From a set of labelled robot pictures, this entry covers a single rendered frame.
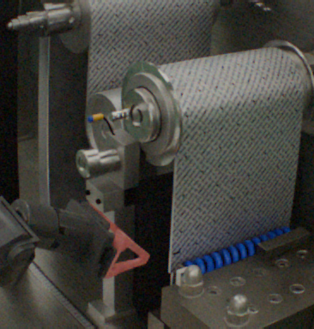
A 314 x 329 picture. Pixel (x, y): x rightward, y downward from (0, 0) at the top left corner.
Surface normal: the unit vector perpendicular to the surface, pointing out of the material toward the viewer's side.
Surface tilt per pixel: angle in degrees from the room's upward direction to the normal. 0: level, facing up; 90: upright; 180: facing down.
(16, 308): 0
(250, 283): 0
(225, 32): 90
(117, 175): 90
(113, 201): 90
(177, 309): 90
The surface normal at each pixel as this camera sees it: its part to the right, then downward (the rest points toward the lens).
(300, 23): -0.83, 0.22
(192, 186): 0.55, 0.40
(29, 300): 0.04, -0.89
